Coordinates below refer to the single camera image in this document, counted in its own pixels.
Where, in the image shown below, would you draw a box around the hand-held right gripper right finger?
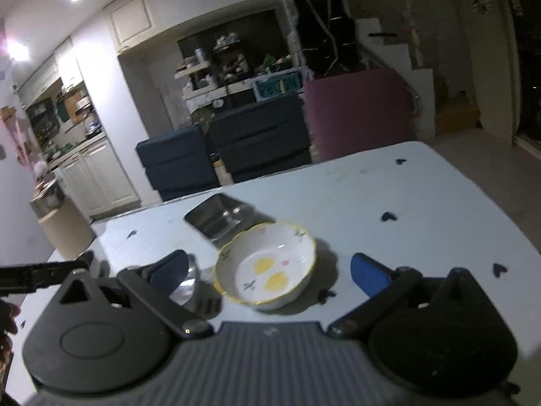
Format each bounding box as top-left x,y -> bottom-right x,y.
327,253 -> 480,340

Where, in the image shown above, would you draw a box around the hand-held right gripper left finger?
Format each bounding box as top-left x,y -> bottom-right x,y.
55,250 -> 216,341

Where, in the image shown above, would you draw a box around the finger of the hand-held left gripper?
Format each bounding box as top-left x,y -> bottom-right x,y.
0,251 -> 94,296

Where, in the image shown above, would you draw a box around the small round steel bowl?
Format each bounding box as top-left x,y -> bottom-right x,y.
169,254 -> 202,316

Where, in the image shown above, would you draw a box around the rectangular steel container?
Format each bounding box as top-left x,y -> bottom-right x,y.
184,194 -> 257,243

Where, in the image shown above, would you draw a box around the yellow rim floral bowl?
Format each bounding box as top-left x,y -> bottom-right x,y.
214,221 -> 317,310

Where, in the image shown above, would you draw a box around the person's left hand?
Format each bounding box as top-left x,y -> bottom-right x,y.
0,300 -> 20,364

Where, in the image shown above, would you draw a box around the beige jug with steel lid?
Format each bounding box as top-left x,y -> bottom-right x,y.
29,178 -> 97,260

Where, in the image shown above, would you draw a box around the dark blue chair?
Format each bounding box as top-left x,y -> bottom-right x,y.
135,125 -> 220,202
207,93 -> 312,185

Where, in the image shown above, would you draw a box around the white kitchen lower cabinets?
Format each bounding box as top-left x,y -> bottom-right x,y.
51,137 -> 141,221

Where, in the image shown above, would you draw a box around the white kitchen cabinets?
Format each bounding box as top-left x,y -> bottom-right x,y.
51,137 -> 141,221
19,40 -> 85,103

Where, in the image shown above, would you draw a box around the purple chair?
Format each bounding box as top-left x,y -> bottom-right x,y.
301,68 -> 417,162

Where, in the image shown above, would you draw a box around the white shelf cart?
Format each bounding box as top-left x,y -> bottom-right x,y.
174,60 -> 213,94

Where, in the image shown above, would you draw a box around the white kitchen upper cabinets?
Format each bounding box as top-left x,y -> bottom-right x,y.
19,40 -> 85,103

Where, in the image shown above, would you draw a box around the white staircase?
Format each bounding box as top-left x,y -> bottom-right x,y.
355,17 -> 481,138

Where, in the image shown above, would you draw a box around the teal sign box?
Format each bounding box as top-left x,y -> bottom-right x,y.
253,72 -> 303,101

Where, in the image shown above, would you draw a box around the black cluttered shelf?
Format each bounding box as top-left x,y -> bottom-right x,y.
211,31 -> 251,86

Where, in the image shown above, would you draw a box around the light patterned curtain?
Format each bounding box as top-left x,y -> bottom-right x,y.
455,0 -> 525,144

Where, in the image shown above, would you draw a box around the black vest with white trim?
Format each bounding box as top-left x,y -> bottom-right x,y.
291,0 -> 361,77

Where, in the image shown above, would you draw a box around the pink wall ribbon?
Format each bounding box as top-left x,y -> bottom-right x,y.
12,108 -> 35,166

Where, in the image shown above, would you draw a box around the white wall panel door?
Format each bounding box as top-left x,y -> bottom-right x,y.
105,0 -> 154,49

